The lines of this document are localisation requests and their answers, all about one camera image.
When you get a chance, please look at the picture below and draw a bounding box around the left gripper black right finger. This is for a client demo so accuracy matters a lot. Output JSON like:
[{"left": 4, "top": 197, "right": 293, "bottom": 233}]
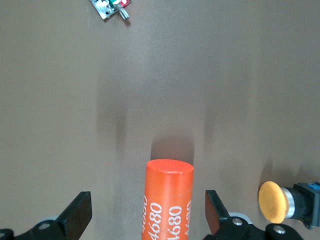
[{"left": 203, "top": 189, "right": 302, "bottom": 240}]

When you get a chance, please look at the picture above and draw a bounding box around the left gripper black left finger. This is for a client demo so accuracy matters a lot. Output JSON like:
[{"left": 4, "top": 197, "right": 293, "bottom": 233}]
[{"left": 0, "top": 191, "right": 93, "bottom": 240}]

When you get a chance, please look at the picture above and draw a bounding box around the orange cylinder white 4680 print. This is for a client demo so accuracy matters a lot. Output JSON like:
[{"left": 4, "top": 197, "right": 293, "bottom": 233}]
[{"left": 141, "top": 158, "right": 195, "bottom": 240}]

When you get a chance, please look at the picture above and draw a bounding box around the black motor controller board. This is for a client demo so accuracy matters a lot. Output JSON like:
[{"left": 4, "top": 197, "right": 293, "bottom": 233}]
[{"left": 90, "top": 0, "right": 132, "bottom": 26}]

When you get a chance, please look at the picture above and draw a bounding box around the yellow push button switch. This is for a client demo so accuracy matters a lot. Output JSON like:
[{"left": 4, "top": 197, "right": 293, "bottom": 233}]
[{"left": 257, "top": 181, "right": 320, "bottom": 230}]

